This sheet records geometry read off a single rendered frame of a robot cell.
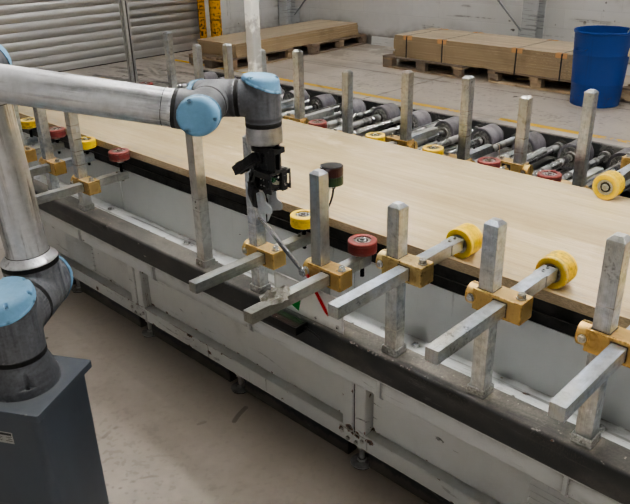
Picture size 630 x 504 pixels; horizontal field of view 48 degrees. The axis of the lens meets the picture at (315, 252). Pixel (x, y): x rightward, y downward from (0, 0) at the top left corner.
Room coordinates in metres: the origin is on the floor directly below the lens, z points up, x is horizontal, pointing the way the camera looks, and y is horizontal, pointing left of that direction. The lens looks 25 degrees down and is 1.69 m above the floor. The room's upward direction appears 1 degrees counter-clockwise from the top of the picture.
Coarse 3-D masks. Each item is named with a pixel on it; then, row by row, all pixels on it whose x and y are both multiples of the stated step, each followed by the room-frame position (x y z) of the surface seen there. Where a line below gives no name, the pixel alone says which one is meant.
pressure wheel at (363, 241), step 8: (352, 240) 1.74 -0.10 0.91; (360, 240) 1.74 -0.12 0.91; (368, 240) 1.74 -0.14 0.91; (376, 240) 1.74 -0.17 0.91; (352, 248) 1.72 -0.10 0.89; (360, 248) 1.71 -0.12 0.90; (368, 248) 1.71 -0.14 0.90; (376, 248) 1.73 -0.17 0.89; (360, 256) 1.71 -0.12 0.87; (360, 272) 1.74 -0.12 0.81
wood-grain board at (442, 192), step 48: (96, 144) 2.84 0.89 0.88; (144, 144) 2.73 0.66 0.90; (240, 144) 2.70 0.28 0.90; (288, 144) 2.68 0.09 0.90; (336, 144) 2.67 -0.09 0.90; (384, 144) 2.65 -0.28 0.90; (240, 192) 2.20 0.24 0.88; (288, 192) 2.14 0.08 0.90; (336, 192) 2.13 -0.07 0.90; (384, 192) 2.12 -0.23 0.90; (432, 192) 2.11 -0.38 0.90; (480, 192) 2.10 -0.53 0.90; (528, 192) 2.09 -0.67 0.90; (576, 192) 2.08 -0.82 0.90; (384, 240) 1.78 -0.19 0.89; (432, 240) 1.74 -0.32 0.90; (528, 240) 1.72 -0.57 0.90; (576, 240) 1.72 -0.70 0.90; (576, 288) 1.45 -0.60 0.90; (624, 288) 1.44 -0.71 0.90
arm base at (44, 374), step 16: (48, 352) 1.59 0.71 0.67; (0, 368) 1.50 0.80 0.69; (16, 368) 1.50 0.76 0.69; (32, 368) 1.52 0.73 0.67; (48, 368) 1.55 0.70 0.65; (0, 384) 1.49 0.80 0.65; (16, 384) 1.49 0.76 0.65; (32, 384) 1.50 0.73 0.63; (48, 384) 1.53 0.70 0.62; (0, 400) 1.48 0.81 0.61; (16, 400) 1.48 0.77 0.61
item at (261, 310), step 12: (348, 264) 1.69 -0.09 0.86; (360, 264) 1.71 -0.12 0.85; (312, 276) 1.62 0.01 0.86; (324, 276) 1.62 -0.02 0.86; (300, 288) 1.56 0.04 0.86; (312, 288) 1.58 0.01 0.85; (288, 300) 1.52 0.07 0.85; (252, 312) 1.45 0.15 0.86; (264, 312) 1.47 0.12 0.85; (252, 324) 1.44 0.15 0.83
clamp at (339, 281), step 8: (304, 264) 1.70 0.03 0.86; (312, 264) 1.67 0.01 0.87; (328, 264) 1.67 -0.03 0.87; (336, 264) 1.67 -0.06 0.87; (312, 272) 1.67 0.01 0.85; (328, 272) 1.63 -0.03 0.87; (336, 272) 1.62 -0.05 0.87; (344, 272) 1.62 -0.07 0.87; (336, 280) 1.61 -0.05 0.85; (344, 280) 1.62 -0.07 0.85; (336, 288) 1.61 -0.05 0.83; (344, 288) 1.62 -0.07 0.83
